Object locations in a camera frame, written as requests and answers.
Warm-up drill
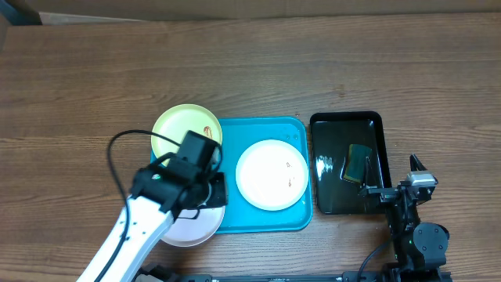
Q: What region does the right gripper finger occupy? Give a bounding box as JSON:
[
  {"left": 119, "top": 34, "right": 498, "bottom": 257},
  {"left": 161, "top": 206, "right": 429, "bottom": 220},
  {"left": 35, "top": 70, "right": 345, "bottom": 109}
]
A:
[
  {"left": 360, "top": 157, "right": 377, "bottom": 189},
  {"left": 409, "top": 154, "right": 427, "bottom": 172}
]

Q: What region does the green and yellow sponge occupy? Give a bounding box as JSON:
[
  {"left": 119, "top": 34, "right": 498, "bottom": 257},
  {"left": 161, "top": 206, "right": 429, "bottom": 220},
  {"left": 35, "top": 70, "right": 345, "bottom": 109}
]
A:
[{"left": 342, "top": 144, "right": 372, "bottom": 183}]

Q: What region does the white plate with red stain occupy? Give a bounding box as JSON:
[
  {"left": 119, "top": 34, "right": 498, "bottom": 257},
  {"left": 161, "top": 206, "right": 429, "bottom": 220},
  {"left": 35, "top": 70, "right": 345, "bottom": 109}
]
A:
[{"left": 161, "top": 206, "right": 225, "bottom": 248}]

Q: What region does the white plate with small stains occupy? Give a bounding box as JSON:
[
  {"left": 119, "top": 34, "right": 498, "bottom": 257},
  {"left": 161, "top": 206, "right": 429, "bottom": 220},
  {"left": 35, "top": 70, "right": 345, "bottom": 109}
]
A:
[{"left": 236, "top": 139, "right": 309, "bottom": 212}]

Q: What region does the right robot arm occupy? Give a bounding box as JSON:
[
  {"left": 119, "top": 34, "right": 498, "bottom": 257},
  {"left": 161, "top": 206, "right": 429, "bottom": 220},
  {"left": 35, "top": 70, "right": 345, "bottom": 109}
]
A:
[{"left": 355, "top": 154, "right": 452, "bottom": 281}]

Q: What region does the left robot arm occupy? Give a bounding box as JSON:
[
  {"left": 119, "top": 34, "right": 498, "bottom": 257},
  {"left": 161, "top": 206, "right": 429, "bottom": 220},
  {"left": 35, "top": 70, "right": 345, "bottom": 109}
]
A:
[{"left": 77, "top": 197, "right": 225, "bottom": 282}]

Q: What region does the black water tray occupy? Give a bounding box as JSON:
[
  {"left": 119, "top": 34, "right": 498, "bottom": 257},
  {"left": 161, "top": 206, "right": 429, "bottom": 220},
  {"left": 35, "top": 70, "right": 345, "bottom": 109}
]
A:
[{"left": 310, "top": 111, "right": 391, "bottom": 215}]

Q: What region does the blue plastic tray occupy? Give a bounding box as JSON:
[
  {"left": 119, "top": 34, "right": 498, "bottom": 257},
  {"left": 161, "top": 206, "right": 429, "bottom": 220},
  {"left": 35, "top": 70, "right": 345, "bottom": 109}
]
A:
[{"left": 148, "top": 116, "right": 314, "bottom": 235}]

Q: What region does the yellow-green plate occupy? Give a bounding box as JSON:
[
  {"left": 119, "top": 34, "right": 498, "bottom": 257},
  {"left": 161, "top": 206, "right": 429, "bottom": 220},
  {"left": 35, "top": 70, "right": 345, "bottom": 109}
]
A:
[{"left": 151, "top": 104, "right": 223, "bottom": 161}]

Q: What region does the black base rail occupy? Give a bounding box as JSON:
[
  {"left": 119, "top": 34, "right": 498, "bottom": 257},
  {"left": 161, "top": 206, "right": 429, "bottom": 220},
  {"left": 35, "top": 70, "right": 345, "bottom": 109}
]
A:
[{"left": 132, "top": 264, "right": 453, "bottom": 282}]

